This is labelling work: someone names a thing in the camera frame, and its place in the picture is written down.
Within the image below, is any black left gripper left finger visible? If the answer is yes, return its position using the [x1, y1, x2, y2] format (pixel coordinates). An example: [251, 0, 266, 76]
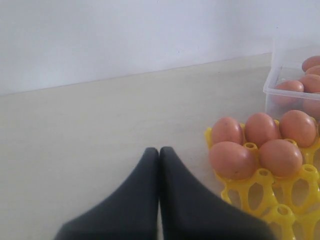
[55, 147, 159, 240]

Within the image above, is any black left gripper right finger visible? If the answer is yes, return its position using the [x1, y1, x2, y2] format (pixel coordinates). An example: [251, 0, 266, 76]
[158, 146, 275, 240]

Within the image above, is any brown egg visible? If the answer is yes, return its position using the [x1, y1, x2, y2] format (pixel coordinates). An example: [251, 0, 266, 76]
[305, 65, 320, 76]
[279, 110, 317, 148]
[299, 74, 320, 94]
[244, 112, 281, 148]
[258, 139, 303, 178]
[271, 80, 304, 107]
[301, 55, 320, 72]
[211, 116, 244, 145]
[208, 141, 257, 180]
[302, 99, 320, 119]

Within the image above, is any yellow plastic egg tray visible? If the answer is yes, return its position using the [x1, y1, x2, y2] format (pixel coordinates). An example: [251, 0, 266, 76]
[204, 117, 320, 240]

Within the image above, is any clear plastic container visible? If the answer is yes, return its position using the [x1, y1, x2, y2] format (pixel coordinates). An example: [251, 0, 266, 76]
[262, 37, 320, 118]

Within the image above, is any brown egg top back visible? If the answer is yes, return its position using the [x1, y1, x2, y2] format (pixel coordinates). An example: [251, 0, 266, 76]
[301, 55, 320, 72]

